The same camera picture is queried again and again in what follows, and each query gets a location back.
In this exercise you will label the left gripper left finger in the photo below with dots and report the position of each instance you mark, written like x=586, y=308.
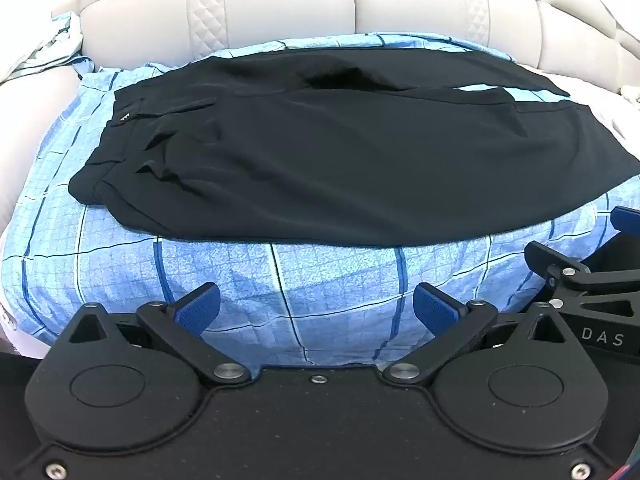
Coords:
x=177, y=329

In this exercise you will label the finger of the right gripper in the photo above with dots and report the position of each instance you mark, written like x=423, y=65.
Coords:
x=559, y=270
x=625, y=219

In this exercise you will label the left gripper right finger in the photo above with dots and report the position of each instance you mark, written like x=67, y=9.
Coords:
x=456, y=328

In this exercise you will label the black pants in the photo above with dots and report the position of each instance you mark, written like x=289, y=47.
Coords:
x=367, y=147

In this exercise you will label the blue checkered bed sheet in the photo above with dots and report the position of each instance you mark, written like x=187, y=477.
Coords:
x=280, y=304

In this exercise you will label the beige padded headboard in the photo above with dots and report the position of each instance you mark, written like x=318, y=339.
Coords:
x=594, y=40

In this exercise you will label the light blue crumpled cloth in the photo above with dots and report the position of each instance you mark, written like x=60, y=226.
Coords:
x=56, y=43

